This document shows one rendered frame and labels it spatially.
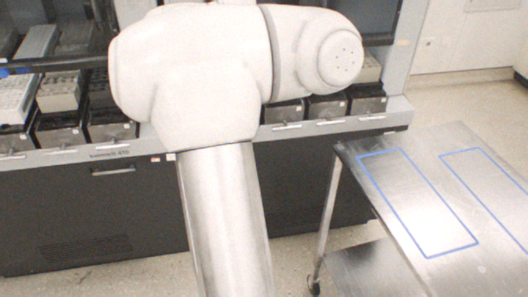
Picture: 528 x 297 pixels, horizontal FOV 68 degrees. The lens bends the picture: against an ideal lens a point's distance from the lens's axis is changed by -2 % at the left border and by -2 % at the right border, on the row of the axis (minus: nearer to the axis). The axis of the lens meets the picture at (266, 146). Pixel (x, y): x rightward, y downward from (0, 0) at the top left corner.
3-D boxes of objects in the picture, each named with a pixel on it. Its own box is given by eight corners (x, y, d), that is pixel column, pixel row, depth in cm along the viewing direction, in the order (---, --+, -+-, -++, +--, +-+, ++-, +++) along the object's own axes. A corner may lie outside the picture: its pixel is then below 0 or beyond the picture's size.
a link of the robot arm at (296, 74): (328, -5, 61) (243, 2, 58) (390, -2, 45) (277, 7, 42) (328, 78, 66) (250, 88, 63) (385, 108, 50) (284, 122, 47)
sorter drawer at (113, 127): (111, 45, 175) (107, 26, 169) (143, 42, 177) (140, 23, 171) (90, 153, 121) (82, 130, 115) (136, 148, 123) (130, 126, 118)
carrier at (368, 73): (376, 78, 142) (379, 64, 138) (379, 81, 141) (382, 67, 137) (346, 81, 140) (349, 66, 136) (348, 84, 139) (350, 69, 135)
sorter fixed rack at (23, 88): (16, 78, 140) (9, 64, 135) (45, 76, 141) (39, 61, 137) (-10, 130, 118) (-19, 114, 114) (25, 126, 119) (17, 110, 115)
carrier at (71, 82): (83, 93, 130) (78, 78, 126) (82, 97, 129) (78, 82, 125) (47, 97, 128) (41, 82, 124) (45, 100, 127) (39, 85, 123)
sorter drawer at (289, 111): (235, 36, 184) (234, 17, 178) (264, 34, 186) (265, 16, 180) (266, 133, 130) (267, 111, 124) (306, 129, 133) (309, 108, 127)
